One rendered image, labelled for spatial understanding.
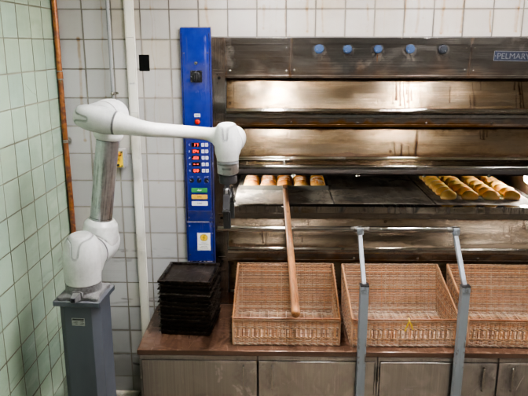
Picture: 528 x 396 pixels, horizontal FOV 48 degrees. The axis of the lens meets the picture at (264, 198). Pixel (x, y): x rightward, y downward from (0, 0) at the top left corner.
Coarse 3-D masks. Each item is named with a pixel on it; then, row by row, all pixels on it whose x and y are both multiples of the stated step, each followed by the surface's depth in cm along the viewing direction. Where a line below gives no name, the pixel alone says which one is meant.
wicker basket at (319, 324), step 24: (240, 264) 343; (264, 264) 342; (312, 264) 342; (240, 288) 343; (264, 288) 342; (288, 288) 342; (312, 288) 342; (336, 288) 322; (240, 312) 340; (264, 312) 340; (288, 312) 340; (312, 312) 340; (336, 312) 312; (240, 336) 304; (264, 336) 303; (288, 336) 303; (312, 336) 303; (336, 336) 311
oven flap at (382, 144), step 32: (256, 128) 330; (288, 128) 329; (320, 128) 329; (352, 128) 329; (384, 128) 328; (416, 128) 328; (448, 128) 328; (480, 128) 327; (512, 128) 327; (320, 160) 328; (352, 160) 327; (384, 160) 327; (416, 160) 326; (448, 160) 325; (480, 160) 324; (512, 160) 324
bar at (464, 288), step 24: (360, 240) 299; (456, 240) 298; (360, 264) 293; (360, 288) 286; (360, 312) 287; (360, 336) 290; (456, 336) 291; (360, 360) 294; (456, 360) 293; (360, 384) 297; (456, 384) 296
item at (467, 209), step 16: (240, 208) 338; (256, 208) 338; (272, 208) 338; (304, 208) 337; (320, 208) 337; (336, 208) 337; (352, 208) 337; (368, 208) 336; (384, 208) 336; (400, 208) 336; (416, 208) 336; (432, 208) 336; (448, 208) 336; (464, 208) 335; (480, 208) 335; (496, 208) 335; (512, 208) 335
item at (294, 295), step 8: (288, 208) 323; (288, 216) 308; (288, 224) 294; (288, 232) 282; (288, 240) 270; (288, 248) 261; (288, 256) 252; (288, 264) 244; (288, 272) 237; (296, 280) 227; (296, 288) 219; (296, 296) 212; (296, 304) 205; (296, 312) 201
